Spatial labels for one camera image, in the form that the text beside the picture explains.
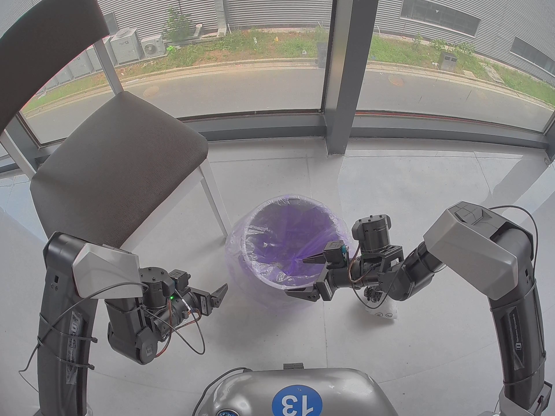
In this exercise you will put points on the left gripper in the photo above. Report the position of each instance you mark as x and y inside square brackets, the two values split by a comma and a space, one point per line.
[190, 308]

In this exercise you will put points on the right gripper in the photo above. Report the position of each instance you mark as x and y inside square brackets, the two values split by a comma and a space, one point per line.
[342, 275]

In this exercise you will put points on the purple plastic bag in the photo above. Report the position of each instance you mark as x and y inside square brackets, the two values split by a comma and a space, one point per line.
[286, 232]

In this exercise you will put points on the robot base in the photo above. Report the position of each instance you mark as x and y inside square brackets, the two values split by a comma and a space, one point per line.
[303, 388]

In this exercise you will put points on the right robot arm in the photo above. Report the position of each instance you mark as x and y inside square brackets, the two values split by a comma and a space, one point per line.
[468, 241]

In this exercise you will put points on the white trash bin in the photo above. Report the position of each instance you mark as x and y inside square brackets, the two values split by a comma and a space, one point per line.
[260, 293]

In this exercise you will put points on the clear printed wrapper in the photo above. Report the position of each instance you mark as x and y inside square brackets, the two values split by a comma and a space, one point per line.
[383, 312]

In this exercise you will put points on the grey padded white chair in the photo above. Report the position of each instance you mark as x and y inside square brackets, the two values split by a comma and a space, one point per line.
[117, 154]

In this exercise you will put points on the window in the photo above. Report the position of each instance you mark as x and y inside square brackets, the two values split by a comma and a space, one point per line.
[347, 59]

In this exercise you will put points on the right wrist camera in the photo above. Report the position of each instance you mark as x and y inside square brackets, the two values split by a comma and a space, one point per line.
[336, 254]

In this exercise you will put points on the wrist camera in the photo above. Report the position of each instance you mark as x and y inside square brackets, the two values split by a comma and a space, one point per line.
[336, 254]
[180, 279]

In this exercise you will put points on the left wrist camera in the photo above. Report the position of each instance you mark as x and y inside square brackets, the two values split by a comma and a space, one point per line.
[180, 279]

